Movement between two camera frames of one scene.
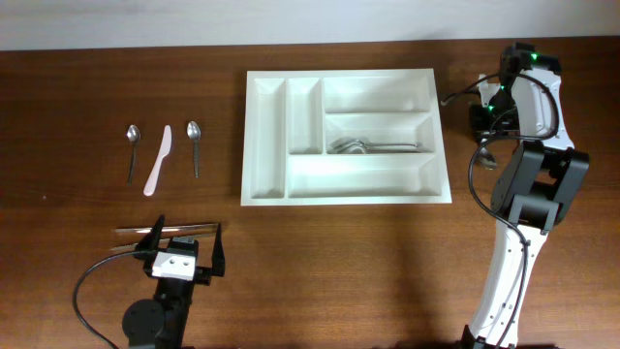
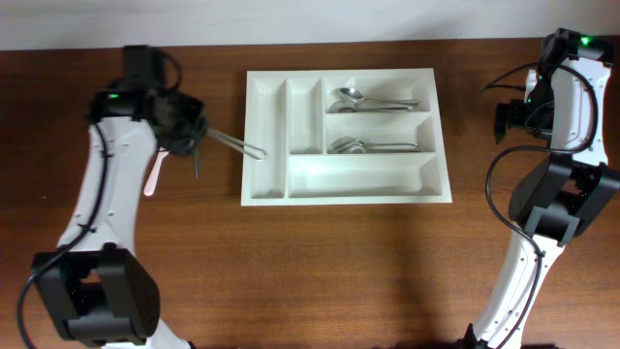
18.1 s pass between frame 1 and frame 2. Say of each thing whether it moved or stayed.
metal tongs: moved
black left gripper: moved
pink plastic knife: stayed
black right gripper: moved
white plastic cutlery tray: stayed
